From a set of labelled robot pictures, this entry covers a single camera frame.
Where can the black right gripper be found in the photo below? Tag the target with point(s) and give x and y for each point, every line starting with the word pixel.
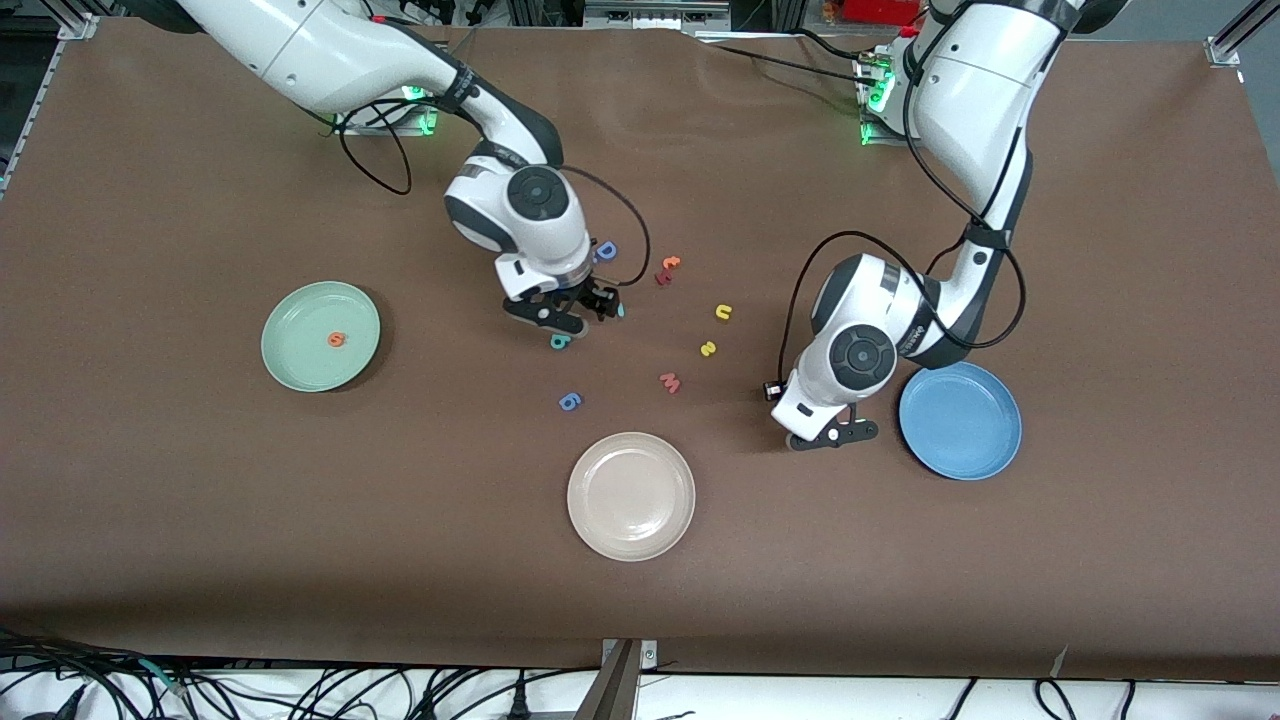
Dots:
pixel 590 294

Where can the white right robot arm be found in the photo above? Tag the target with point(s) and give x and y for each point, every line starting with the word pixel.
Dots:
pixel 330 50

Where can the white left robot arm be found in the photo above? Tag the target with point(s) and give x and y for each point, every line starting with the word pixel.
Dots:
pixel 970 90

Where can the blue foam letter D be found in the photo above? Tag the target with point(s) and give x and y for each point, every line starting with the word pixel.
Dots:
pixel 607 250

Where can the blue foam number 6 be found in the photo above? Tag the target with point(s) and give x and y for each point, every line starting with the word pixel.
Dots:
pixel 569 401

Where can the pink foam letter w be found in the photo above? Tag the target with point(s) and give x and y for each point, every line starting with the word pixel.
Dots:
pixel 670 382

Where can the beige plate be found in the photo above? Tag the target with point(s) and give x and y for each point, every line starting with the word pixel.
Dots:
pixel 631 497

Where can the blue plate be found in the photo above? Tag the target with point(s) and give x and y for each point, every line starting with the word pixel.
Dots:
pixel 960 425

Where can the grey electronics unit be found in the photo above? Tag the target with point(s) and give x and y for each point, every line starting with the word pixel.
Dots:
pixel 655 15

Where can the pale green plate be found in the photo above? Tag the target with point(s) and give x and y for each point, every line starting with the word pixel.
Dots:
pixel 310 350

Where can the small white tape tag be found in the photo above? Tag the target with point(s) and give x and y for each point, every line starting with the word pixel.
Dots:
pixel 1060 663

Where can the red box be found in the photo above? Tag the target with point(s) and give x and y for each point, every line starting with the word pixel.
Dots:
pixel 880 10

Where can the aluminium corner profile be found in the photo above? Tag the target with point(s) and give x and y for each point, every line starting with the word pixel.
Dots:
pixel 1228 48
pixel 78 25

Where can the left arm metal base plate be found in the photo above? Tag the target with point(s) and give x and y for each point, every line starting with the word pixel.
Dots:
pixel 885 142

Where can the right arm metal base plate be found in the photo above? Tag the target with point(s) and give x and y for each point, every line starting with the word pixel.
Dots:
pixel 385 128

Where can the grey metal table bracket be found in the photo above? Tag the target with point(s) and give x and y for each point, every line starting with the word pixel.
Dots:
pixel 618 685

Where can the aluminium table edge rail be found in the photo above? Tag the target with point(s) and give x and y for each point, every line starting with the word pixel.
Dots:
pixel 30 105

